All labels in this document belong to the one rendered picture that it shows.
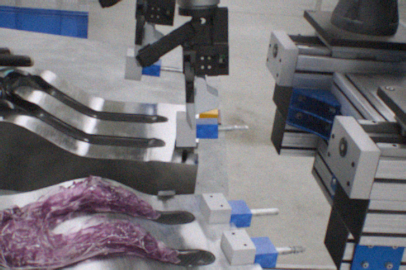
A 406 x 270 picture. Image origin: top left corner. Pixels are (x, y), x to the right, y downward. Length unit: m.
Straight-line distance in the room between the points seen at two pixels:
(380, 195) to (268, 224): 1.61
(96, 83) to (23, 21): 2.72
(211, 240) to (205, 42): 0.35
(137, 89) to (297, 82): 0.41
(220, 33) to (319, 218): 1.78
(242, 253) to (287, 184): 2.07
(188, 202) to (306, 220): 1.72
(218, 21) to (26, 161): 0.41
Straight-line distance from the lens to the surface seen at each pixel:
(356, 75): 1.61
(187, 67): 1.18
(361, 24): 1.59
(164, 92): 1.73
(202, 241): 1.07
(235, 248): 1.01
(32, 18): 4.44
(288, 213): 2.87
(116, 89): 1.72
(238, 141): 3.40
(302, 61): 1.58
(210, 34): 1.20
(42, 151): 1.22
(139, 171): 1.21
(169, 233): 1.07
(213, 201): 1.12
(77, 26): 4.46
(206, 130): 1.23
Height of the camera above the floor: 1.45
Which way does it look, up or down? 25 degrees down
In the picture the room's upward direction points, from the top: 8 degrees clockwise
